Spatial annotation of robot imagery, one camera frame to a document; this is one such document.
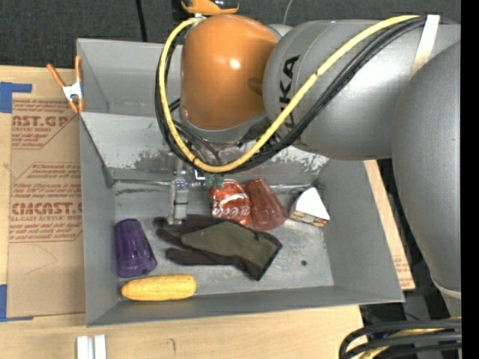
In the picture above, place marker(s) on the brown and green glove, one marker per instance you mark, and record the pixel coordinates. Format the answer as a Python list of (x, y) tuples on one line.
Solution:
[(228, 243)]

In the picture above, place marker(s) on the yellow toy corn cob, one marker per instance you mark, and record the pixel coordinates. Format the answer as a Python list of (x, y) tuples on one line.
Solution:
[(159, 287)]

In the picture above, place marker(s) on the grey metal bin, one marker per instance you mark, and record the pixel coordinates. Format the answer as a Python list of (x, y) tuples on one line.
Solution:
[(348, 238)]

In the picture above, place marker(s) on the crushed red soda can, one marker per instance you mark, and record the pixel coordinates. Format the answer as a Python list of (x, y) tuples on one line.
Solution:
[(229, 204)]

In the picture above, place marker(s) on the purple plastic cup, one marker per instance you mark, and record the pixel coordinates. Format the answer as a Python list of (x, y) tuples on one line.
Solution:
[(132, 249)]

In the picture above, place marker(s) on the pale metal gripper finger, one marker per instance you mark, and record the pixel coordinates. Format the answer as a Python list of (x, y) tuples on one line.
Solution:
[(173, 204), (182, 204)]

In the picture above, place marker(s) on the brown cardboard board, red print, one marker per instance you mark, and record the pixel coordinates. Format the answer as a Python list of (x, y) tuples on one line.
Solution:
[(41, 260)]

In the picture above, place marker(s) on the white cardboard box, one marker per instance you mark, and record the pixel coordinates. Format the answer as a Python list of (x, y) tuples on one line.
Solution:
[(311, 206)]

